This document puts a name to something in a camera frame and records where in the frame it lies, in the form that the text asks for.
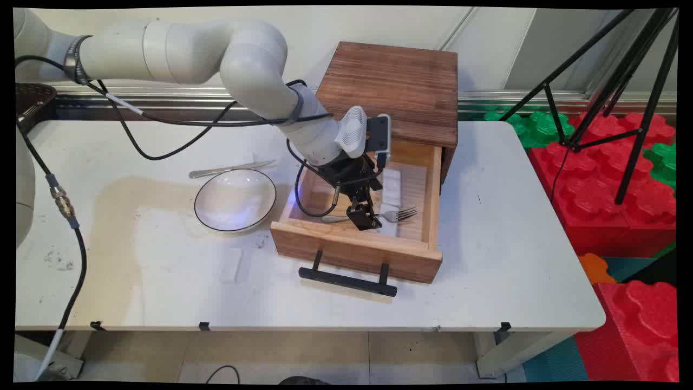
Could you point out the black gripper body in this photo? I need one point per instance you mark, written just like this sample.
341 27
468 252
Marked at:
349 173

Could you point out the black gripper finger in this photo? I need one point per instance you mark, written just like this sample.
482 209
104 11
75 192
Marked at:
361 218
377 214

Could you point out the silver fork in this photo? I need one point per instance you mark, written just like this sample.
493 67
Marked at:
398 215

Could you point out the silver table knife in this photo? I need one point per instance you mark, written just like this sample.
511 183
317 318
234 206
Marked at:
227 169

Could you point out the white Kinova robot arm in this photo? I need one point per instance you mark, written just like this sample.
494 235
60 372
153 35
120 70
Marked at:
178 46

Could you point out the light wooden drawer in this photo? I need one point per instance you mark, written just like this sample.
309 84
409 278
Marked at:
357 249

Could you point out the dark wooden cabinet box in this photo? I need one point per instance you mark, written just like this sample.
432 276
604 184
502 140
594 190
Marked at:
395 86

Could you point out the white bowl black rim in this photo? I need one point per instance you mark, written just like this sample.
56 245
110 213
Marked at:
235 200

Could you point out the white table leg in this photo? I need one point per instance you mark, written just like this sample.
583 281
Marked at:
509 352

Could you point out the large red foam block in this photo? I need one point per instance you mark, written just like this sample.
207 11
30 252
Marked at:
601 206

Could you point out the orange foam piece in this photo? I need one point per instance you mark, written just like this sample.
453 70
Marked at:
594 268

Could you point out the teal foam mat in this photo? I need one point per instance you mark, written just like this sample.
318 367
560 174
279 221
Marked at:
555 363

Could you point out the black tripod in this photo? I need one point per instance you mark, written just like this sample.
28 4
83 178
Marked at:
633 81

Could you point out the small green foam block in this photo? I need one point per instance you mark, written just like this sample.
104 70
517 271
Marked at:
665 162

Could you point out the black mesh basket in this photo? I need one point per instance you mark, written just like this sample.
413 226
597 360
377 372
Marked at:
32 100

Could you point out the white ribbed camera mount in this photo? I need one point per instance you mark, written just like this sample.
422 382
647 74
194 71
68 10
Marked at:
352 130

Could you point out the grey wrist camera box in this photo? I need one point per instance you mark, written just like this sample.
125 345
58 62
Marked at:
379 135

